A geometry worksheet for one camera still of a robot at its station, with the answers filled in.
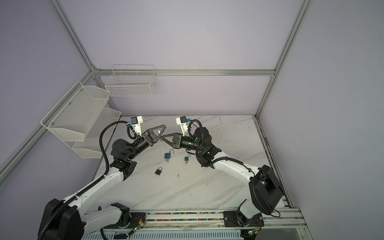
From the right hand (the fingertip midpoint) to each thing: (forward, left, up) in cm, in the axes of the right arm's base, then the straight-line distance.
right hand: (160, 139), depth 65 cm
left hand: (+5, -2, +3) cm, 6 cm away
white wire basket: (+47, +29, +1) cm, 55 cm away
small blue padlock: (+9, -9, -33) cm, 35 cm away
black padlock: (0, +8, -33) cm, 34 cm away
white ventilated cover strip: (-31, -23, -35) cm, 52 cm away
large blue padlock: (+11, +4, -32) cm, 34 cm away
